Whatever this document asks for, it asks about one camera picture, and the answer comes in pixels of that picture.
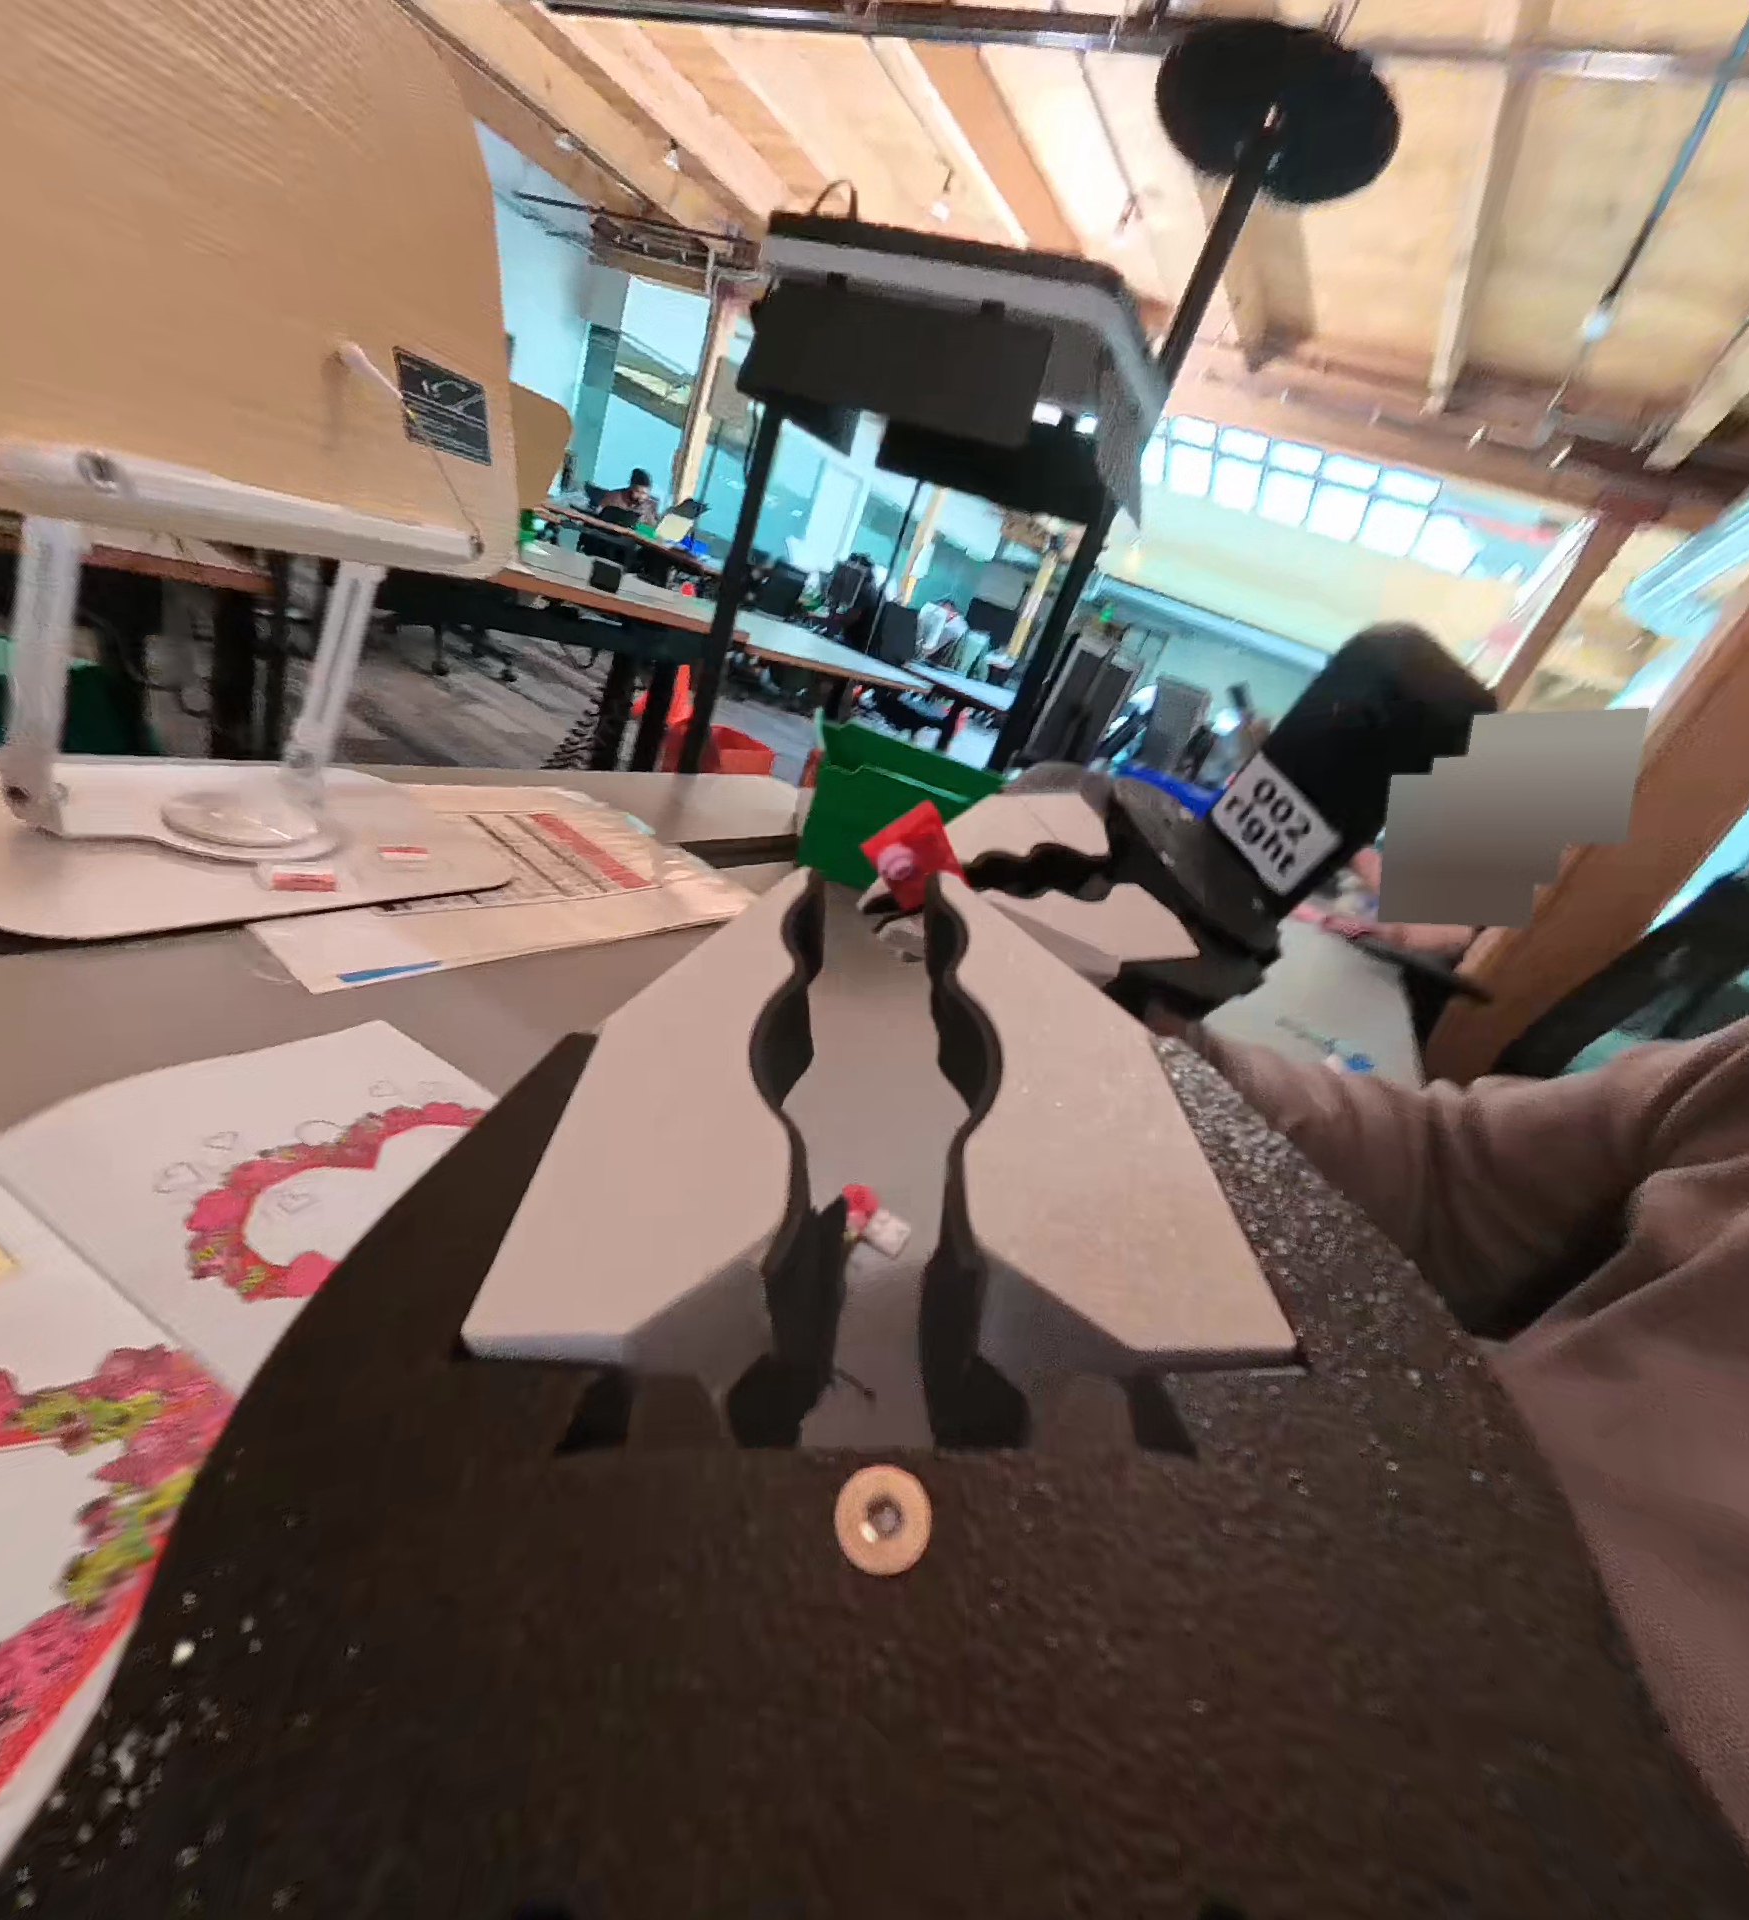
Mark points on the small red stud lego piece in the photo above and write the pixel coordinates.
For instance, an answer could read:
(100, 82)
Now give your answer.
(883, 1233)

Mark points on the lego instruction booklet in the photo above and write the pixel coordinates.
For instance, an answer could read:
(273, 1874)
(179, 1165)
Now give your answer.
(108, 1184)

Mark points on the long office table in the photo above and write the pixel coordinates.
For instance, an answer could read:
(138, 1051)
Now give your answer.
(619, 603)

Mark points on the wooden edge desk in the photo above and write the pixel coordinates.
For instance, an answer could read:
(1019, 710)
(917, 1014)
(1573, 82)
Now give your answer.
(95, 548)

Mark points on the black overhead stand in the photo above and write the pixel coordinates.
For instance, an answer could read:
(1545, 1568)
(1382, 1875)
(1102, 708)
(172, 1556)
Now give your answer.
(905, 360)

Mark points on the clear plastic bag with papers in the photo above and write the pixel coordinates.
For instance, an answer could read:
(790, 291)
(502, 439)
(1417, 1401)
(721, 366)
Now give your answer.
(513, 916)

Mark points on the red floor bin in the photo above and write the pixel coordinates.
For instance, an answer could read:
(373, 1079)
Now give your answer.
(722, 740)

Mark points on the wood-grain head white desk lamp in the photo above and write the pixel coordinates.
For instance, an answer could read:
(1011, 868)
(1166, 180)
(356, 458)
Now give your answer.
(95, 863)

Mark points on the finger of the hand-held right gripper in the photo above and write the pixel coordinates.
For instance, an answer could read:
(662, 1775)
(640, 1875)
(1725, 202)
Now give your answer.
(1031, 822)
(1116, 936)

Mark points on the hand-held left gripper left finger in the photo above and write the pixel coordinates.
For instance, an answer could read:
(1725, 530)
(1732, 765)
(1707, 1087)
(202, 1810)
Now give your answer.
(633, 1184)

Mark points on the green plastic bin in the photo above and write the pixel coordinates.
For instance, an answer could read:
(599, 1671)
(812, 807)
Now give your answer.
(854, 806)

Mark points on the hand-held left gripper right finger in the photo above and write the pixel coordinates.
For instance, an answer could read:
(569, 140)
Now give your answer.
(1116, 1198)

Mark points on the grey office table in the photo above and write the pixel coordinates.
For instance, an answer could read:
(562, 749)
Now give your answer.
(829, 654)

